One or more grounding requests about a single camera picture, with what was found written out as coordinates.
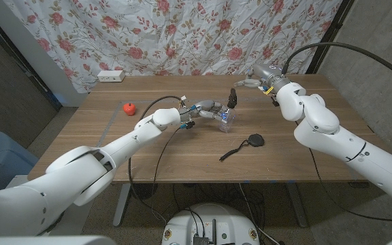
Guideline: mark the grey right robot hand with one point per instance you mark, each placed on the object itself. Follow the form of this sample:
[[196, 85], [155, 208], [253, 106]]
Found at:
[[267, 75]]

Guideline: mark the black backdrop stand pole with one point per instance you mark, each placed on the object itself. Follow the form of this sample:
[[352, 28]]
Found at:
[[328, 34]]

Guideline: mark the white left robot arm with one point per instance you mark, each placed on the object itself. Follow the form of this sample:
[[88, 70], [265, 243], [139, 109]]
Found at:
[[80, 170]]

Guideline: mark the white robot chest shell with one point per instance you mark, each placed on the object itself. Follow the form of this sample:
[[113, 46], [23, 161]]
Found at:
[[46, 240]]

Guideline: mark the small red tomato toy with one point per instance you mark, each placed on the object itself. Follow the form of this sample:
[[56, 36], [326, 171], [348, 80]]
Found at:
[[129, 109]]

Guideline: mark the black trigger sprayer head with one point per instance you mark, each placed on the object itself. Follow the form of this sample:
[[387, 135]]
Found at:
[[232, 100]]

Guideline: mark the clear plastic spray bottle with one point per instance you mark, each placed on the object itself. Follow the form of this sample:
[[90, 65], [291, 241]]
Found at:
[[227, 126]]

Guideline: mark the white robot torso base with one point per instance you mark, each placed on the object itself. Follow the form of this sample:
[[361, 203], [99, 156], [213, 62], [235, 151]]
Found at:
[[209, 221]]

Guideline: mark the white wall pillar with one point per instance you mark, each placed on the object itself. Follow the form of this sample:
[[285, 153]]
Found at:
[[46, 68]]

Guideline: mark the white power strip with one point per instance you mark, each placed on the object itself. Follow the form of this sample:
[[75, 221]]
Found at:
[[111, 76]]

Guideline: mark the grey metal table leg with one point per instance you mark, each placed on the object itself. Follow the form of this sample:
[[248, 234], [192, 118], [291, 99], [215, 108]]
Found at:
[[298, 207], [121, 207]]

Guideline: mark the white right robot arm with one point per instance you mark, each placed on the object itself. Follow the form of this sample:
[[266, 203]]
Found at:
[[335, 143]]

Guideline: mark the black round floor disc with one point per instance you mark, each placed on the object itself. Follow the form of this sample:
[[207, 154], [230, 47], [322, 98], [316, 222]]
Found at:
[[145, 191]]

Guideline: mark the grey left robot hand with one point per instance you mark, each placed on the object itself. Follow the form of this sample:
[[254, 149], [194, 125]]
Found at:
[[206, 105]]

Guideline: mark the floral print backdrop cloth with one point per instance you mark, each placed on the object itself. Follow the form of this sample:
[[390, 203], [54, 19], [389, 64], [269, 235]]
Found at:
[[182, 34]]

